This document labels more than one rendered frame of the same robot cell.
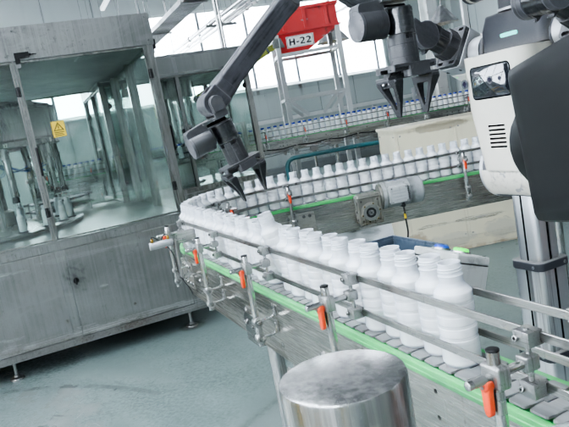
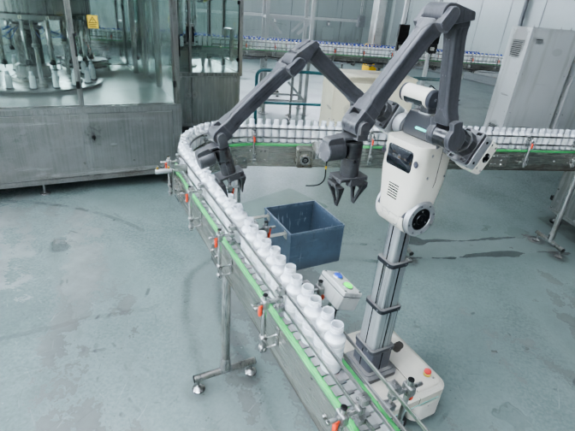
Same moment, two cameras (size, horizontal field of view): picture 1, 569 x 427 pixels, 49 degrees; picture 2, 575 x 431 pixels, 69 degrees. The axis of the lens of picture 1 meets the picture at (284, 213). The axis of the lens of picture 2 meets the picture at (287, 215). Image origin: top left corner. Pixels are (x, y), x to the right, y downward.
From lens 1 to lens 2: 0.52 m
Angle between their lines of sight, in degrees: 20
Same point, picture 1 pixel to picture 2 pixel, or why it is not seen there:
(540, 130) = not seen: outside the picture
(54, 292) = (77, 142)
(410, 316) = (309, 332)
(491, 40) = (409, 126)
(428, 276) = (324, 321)
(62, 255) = (85, 117)
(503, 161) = (390, 205)
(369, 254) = (295, 283)
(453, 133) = not seen: hidden behind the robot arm
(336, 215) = (282, 155)
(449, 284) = (334, 336)
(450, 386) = (319, 385)
